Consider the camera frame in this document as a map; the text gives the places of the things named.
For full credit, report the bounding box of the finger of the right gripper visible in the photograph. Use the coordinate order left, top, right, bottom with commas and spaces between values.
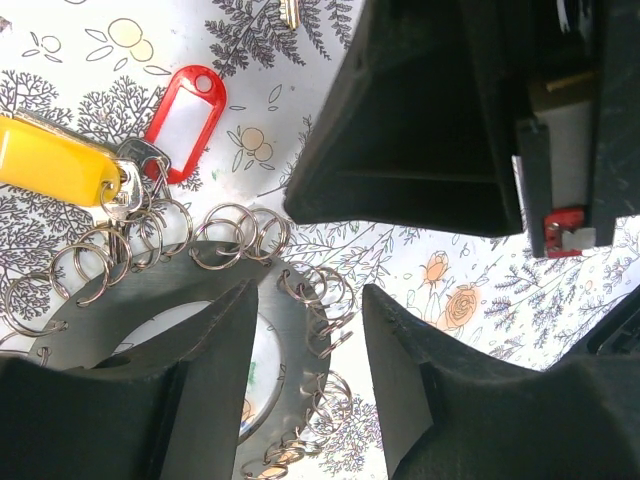
284, 1, 522, 236

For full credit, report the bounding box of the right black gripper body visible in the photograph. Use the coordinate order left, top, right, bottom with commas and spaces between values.
459, 1, 639, 258

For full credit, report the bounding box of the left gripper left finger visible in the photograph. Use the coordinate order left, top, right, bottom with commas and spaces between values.
1, 280, 258, 479

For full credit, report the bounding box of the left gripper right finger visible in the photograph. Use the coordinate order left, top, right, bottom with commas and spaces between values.
362, 285, 639, 479

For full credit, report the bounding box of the metal disc with keyrings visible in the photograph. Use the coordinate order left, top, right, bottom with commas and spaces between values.
0, 199, 359, 480

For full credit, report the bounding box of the red key tag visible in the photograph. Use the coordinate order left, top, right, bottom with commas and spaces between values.
144, 65, 227, 184

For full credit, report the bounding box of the silver key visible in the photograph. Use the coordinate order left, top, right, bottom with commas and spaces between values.
14, 108, 170, 226

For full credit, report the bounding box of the yellow key tag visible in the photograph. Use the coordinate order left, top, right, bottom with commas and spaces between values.
1, 117, 121, 207

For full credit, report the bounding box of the floral table mat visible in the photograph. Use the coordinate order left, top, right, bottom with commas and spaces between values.
0, 0, 640, 480

